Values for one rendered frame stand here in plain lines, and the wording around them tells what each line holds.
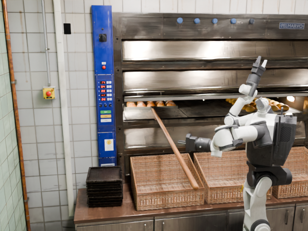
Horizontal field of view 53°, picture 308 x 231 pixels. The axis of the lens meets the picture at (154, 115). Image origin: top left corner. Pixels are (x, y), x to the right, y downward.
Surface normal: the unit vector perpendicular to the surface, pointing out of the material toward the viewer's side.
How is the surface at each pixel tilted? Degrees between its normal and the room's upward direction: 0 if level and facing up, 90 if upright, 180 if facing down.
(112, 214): 0
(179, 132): 70
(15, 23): 90
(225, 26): 90
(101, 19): 90
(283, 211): 90
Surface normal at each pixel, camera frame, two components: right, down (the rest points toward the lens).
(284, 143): -0.42, 0.22
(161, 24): 0.16, 0.26
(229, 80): 0.15, -0.11
